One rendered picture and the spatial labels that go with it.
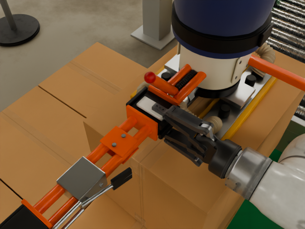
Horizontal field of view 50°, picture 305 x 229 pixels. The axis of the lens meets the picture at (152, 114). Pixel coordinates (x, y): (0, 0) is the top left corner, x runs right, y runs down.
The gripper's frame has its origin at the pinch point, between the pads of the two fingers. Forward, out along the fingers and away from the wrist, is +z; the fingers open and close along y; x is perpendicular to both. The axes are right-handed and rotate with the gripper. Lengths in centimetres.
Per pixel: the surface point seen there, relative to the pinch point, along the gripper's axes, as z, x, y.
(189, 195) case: -14.8, -5.1, 12.6
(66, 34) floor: 157, 92, 109
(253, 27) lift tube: -9.5, 21.2, -15.3
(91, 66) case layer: 68, 40, 54
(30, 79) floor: 139, 42, 109
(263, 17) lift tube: -10.3, 23.6, -16.7
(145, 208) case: -2.2, -5.9, 37.1
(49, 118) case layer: 59, 6, 54
